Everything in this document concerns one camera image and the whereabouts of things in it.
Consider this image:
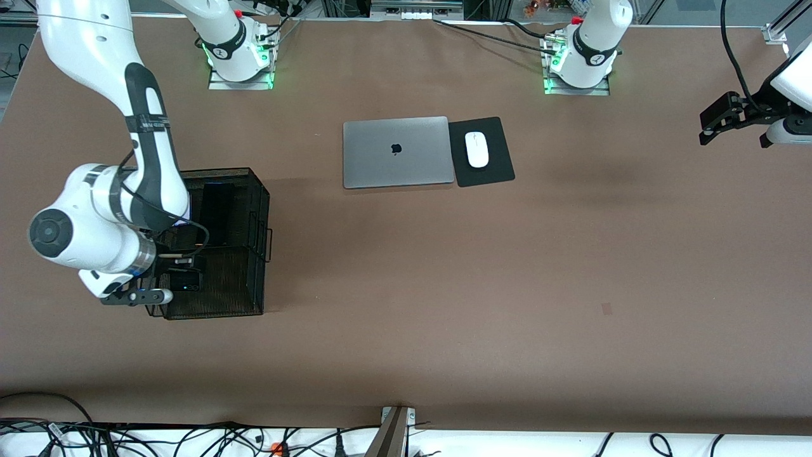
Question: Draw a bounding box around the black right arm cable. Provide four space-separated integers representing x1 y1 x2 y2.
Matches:
117 146 211 255

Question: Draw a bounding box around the black cable on table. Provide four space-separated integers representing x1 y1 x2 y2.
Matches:
433 18 559 56

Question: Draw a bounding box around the white computer mouse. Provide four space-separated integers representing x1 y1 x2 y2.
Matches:
464 131 490 169

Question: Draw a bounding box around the black wire mesh basket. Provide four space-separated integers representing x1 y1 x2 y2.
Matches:
136 167 273 321

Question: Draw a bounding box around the aluminium frame profile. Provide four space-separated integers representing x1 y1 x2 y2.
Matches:
763 0 812 45
0 10 40 29

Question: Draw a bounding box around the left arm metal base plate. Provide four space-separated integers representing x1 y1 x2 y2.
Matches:
542 35 611 97

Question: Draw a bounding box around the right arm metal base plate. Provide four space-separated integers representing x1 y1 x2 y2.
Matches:
208 63 275 91

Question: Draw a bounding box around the black flip phone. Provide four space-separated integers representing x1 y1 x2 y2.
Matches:
167 269 204 293

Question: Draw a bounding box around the grey aluminium table bracket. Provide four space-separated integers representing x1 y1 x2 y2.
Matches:
365 406 417 457

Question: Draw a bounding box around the white power strip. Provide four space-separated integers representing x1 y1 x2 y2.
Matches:
370 1 464 20

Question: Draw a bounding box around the black slab smartphone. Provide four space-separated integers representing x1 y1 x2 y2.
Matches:
200 182 233 248

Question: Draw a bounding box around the black mouse pad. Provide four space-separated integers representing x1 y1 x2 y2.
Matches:
448 116 516 189

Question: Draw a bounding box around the silver closed laptop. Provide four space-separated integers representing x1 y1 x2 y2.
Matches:
343 116 456 190

